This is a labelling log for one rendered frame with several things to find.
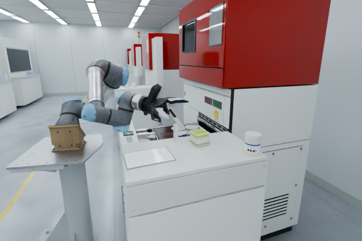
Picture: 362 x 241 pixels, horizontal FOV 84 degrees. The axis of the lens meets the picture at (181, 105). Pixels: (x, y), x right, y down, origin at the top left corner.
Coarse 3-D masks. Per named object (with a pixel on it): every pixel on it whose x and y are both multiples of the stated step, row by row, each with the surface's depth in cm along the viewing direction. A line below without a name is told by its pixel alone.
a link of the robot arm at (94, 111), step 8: (96, 64) 109; (104, 64) 113; (88, 72) 107; (96, 72) 106; (104, 72) 111; (88, 80) 102; (96, 80) 101; (88, 88) 97; (96, 88) 96; (88, 96) 93; (96, 96) 92; (88, 104) 85; (96, 104) 88; (104, 104) 92; (88, 112) 84; (96, 112) 86; (104, 112) 88; (88, 120) 86; (96, 120) 87; (104, 120) 88
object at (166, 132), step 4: (188, 124) 154; (192, 124) 154; (196, 124) 154; (156, 128) 145; (160, 128) 146; (164, 128) 146; (168, 128) 146; (200, 128) 145; (156, 132) 137; (160, 132) 137; (164, 132) 137; (168, 132) 137; (172, 132) 137; (160, 136) 130; (164, 136) 130; (168, 136) 130; (172, 136) 130; (180, 136) 130; (184, 136) 130
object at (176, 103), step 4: (168, 100) 88; (172, 100) 87; (176, 100) 87; (180, 100) 87; (184, 100) 87; (168, 104) 89; (172, 104) 89; (176, 104) 89; (180, 104) 89; (176, 108) 90; (180, 108) 90
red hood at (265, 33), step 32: (192, 0) 147; (224, 0) 106; (256, 0) 109; (288, 0) 115; (320, 0) 123; (192, 32) 152; (224, 32) 108; (256, 32) 113; (288, 32) 120; (320, 32) 128; (192, 64) 154; (224, 64) 111; (256, 64) 118; (288, 64) 125; (320, 64) 134
